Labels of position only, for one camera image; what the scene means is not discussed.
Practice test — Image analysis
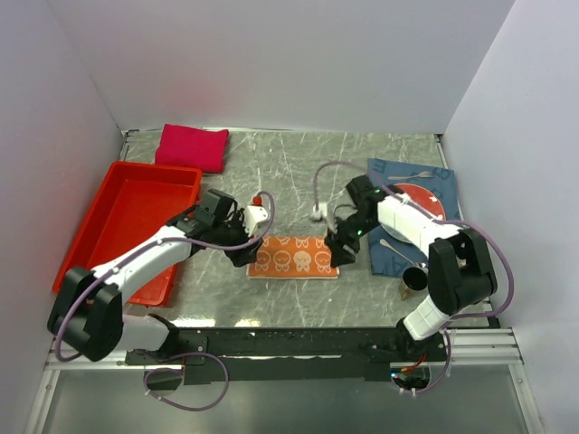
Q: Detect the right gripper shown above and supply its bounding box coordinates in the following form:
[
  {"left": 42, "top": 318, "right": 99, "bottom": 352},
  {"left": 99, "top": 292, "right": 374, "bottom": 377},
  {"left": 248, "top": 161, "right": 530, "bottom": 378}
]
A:
[{"left": 325, "top": 211, "right": 379, "bottom": 268}]

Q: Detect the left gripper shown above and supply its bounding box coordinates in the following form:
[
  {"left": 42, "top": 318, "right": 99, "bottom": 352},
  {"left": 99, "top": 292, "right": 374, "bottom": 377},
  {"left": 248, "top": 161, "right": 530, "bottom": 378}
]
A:
[{"left": 213, "top": 208, "right": 263, "bottom": 267}]

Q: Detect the orange white patterned cloth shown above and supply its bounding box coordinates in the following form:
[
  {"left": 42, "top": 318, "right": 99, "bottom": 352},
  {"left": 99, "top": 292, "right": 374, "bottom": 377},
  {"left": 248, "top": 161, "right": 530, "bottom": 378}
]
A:
[{"left": 247, "top": 236, "right": 339, "bottom": 279}]

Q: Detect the crimson red garment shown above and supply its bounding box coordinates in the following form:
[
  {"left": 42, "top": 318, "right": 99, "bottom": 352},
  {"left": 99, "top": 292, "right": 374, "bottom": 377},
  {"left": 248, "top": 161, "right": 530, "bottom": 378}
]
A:
[{"left": 155, "top": 124, "right": 230, "bottom": 174}]

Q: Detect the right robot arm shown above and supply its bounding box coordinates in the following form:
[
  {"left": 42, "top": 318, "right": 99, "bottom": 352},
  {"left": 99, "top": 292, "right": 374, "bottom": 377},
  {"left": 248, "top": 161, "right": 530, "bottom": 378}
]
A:
[{"left": 325, "top": 175, "right": 497, "bottom": 361}]

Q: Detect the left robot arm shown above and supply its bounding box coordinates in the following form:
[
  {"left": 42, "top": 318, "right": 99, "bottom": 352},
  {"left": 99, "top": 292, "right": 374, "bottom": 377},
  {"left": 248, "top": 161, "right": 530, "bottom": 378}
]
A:
[{"left": 47, "top": 189, "right": 275, "bottom": 363}]

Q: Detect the silver spoon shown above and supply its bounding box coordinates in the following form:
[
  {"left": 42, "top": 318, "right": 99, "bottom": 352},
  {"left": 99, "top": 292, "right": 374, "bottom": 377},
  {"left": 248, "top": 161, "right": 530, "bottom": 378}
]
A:
[{"left": 379, "top": 239, "right": 427, "bottom": 269}]

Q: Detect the blue placemat cloth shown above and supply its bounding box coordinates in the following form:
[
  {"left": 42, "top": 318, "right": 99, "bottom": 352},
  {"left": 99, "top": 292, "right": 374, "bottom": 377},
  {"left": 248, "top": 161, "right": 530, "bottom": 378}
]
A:
[{"left": 367, "top": 158, "right": 460, "bottom": 278}]

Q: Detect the small black cup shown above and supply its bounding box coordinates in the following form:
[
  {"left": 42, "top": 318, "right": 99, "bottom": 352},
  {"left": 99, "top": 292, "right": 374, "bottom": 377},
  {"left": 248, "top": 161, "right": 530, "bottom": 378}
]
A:
[{"left": 398, "top": 267, "right": 428, "bottom": 301}]

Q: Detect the red plastic bin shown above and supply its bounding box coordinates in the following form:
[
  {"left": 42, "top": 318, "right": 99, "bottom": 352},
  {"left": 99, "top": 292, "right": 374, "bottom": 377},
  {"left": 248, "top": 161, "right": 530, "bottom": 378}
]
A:
[{"left": 52, "top": 161, "right": 203, "bottom": 293}]

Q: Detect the red blue decorated plate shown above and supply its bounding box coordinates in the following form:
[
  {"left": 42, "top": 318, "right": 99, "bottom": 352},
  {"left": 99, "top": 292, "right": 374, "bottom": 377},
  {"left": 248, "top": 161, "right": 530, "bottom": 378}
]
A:
[{"left": 388, "top": 183, "right": 446, "bottom": 220}]

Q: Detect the silver fork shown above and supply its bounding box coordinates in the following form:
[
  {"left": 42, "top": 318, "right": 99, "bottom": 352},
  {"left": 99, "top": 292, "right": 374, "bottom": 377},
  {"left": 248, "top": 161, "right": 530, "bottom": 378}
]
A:
[{"left": 388, "top": 171, "right": 434, "bottom": 181}]

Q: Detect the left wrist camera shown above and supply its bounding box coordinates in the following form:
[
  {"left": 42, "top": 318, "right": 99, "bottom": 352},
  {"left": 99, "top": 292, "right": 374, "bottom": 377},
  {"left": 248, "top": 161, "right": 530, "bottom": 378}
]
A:
[{"left": 243, "top": 195, "right": 271, "bottom": 237}]

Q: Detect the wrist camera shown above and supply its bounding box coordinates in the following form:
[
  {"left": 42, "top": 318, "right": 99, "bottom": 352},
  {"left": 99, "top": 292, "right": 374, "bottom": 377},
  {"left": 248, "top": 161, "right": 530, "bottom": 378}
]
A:
[
  {"left": 310, "top": 202, "right": 328, "bottom": 222},
  {"left": 243, "top": 195, "right": 271, "bottom": 237}
]

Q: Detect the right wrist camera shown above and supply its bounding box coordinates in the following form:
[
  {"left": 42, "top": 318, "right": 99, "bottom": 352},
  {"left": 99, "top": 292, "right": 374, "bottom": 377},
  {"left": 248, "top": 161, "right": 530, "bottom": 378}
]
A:
[{"left": 310, "top": 202, "right": 328, "bottom": 222}]

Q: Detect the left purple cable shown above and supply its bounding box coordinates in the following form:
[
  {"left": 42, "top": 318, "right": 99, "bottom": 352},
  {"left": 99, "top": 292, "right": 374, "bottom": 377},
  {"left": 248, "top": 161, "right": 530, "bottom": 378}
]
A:
[{"left": 53, "top": 190, "right": 276, "bottom": 412}]

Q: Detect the purple cable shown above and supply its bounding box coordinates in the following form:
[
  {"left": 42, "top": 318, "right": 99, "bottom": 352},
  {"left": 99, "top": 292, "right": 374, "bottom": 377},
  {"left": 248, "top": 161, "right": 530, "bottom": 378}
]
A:
[
  {"left": 312, "top": 162, "right": 515, "bottom": 397},
  {"left": 53, "top": 190, "right": 276, "bottom": 412}
]

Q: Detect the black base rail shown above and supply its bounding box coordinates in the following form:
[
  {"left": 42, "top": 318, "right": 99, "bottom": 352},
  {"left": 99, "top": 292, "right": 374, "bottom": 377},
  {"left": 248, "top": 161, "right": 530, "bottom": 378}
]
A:
[{"left": 125, "top": 326, "right": 447, "bottom": 385}]

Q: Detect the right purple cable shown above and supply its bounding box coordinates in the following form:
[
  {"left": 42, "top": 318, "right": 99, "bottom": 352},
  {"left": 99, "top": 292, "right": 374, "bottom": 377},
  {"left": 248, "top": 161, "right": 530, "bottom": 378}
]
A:
[{"left": 312, "top": 162, "right": 515, "bottom": 397}]

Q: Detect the aluminium frame rail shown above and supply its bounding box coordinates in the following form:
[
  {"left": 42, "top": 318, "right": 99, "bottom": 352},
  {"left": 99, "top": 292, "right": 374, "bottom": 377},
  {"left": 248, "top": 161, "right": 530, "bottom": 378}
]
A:
[{"left": 44, "top": 328, "right": 524, "bottom": 371}]

